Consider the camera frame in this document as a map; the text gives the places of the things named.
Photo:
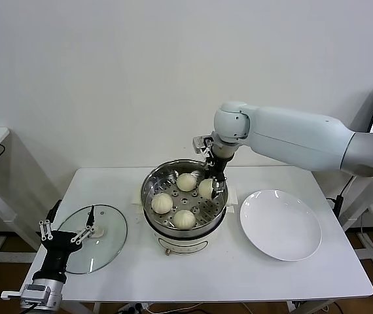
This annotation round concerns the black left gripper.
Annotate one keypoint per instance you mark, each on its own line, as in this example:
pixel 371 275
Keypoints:
pixel 59 250

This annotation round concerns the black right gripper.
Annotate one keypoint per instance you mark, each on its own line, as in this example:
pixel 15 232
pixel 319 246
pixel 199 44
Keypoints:
pixel 220 168

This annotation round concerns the white steamed baozi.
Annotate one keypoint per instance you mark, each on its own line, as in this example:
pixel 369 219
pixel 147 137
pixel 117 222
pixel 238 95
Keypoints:
pixel 205 189
pixel 162 202
pixel 184 219
pixel 186 182

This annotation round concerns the glass pot lid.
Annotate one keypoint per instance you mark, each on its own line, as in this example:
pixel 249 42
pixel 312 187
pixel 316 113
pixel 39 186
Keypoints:
pixel 111 242

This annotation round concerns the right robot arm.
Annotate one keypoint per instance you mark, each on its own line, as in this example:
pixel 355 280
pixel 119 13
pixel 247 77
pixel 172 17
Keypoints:
pixel 297 137

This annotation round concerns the stainless steel steamer basket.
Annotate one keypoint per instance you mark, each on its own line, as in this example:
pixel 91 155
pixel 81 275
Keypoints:
pixel 203 212

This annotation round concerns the white round plate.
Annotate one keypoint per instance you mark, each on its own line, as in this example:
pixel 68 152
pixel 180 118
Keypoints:
pixel 278 225

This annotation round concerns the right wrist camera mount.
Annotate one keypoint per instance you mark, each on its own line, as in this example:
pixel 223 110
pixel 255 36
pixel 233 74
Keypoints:
pixel 203 145

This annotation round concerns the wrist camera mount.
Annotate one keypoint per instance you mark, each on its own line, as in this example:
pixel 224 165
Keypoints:
pixel 37 292
pixel 203 145

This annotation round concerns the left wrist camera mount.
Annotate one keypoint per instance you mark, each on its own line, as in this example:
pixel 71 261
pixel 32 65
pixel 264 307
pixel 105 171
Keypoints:
pixel 37 292

